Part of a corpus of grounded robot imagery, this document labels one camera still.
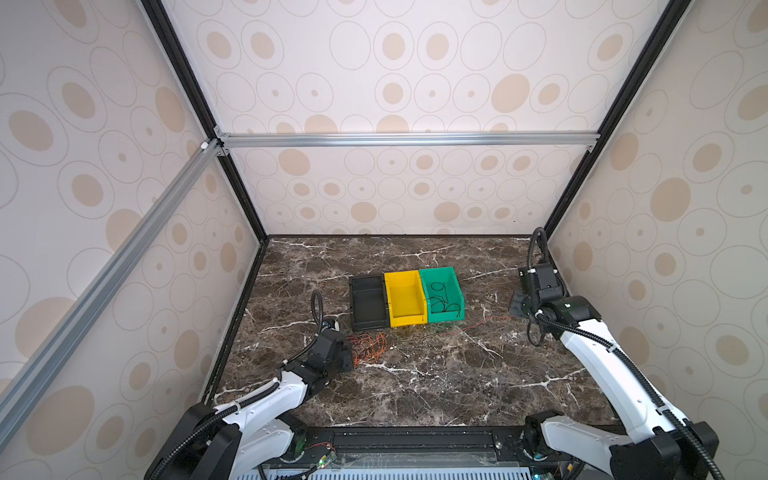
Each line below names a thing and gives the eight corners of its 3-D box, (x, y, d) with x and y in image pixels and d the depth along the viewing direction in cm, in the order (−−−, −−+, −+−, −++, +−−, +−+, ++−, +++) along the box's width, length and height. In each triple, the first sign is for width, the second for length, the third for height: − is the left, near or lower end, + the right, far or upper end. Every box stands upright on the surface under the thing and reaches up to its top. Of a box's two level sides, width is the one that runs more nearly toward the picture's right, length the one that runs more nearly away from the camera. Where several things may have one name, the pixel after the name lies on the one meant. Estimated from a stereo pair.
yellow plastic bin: (390, 330, 97) (390, 318, 91) (384, 284, 108) (383, 271, 102) (427, 326, 98) (430, 314, 92) (417, 281, 109) (419, 267, 103)
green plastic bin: (427, 324, 98) (429, 313, 92) (418, 282, 108) (420, 269, 103) (463, 321, 98) (468, 309, 92) (451, 279, 109) (454, 266, 103)
